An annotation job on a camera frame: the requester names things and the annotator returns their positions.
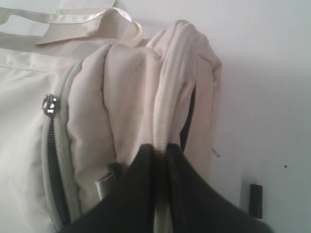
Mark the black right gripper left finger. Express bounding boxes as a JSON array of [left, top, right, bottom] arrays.
[[62, 144, 156, 233]]

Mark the cream fabric duffel bag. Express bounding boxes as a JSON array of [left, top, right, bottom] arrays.
[[0, 6, 222, 233]]

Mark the black and white marker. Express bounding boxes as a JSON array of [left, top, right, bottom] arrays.
[[249, 184, 263, 213]]

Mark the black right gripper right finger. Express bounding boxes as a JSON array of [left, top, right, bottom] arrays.
[[166, 144, 262, 233]]

